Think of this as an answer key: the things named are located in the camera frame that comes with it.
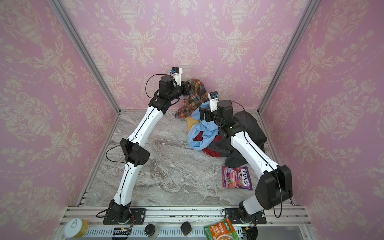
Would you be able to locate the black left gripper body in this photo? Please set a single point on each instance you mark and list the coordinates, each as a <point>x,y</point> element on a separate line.
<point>179,90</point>

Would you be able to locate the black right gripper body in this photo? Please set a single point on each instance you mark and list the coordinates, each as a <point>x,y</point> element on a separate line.
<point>205,113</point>

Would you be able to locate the red plaid cloth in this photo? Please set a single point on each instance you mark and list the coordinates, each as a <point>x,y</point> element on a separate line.
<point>196,97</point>

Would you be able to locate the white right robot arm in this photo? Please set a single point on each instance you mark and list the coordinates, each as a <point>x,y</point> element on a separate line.
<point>275,182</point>

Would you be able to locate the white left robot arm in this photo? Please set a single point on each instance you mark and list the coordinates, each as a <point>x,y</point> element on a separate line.
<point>171,88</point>

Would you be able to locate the light blue cloth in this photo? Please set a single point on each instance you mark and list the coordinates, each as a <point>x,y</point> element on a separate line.
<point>209,131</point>

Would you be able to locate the mustard yellow cloth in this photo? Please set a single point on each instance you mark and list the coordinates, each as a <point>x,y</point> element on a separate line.
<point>191,122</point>

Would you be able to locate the dark red cloth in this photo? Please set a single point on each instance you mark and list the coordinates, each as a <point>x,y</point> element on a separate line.
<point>211,150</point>

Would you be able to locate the black cloth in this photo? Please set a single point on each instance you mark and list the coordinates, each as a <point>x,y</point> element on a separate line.
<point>233,158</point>

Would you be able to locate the purple Fox's candy bag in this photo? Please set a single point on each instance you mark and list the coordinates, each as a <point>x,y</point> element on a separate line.
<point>236,178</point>

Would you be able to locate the green orange snack packet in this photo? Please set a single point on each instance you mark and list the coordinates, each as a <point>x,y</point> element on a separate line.
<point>221,231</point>

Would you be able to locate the black round knob right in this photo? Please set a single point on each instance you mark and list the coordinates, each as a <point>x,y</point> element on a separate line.
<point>186,228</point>

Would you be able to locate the black round knob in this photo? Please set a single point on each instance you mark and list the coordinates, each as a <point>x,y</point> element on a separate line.
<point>151,231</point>
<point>186,228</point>

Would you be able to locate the black round object bottom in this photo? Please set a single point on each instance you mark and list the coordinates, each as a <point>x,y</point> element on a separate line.
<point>250,233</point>

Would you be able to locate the black round knob left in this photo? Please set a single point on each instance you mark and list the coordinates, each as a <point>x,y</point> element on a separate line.
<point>151,231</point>

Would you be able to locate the white lid jar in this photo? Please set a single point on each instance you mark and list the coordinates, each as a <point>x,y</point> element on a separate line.
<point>76,228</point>

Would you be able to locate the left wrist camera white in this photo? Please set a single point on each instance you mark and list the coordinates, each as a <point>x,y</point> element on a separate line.
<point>177,72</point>

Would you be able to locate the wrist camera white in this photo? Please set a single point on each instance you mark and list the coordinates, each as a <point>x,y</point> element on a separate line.
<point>177,72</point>
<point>214,99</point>

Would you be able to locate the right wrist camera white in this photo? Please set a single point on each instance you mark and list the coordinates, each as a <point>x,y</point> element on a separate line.
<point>214,99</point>

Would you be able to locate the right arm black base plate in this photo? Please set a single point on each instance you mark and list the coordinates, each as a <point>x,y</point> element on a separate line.
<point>238,216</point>

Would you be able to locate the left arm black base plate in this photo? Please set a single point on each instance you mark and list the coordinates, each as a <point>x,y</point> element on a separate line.
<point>135,216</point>

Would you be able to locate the aluminium front rail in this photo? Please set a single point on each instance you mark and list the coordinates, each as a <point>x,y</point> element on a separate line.
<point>293,224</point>

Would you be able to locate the aluminium corner frame post left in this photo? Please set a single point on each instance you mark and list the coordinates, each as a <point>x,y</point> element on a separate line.
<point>75,36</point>

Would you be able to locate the aluminium corner frame post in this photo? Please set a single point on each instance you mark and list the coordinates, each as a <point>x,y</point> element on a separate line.
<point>296,37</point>
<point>75,36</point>

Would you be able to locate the aluminium corner frame post right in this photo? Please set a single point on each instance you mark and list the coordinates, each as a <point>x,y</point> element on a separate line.
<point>296,37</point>

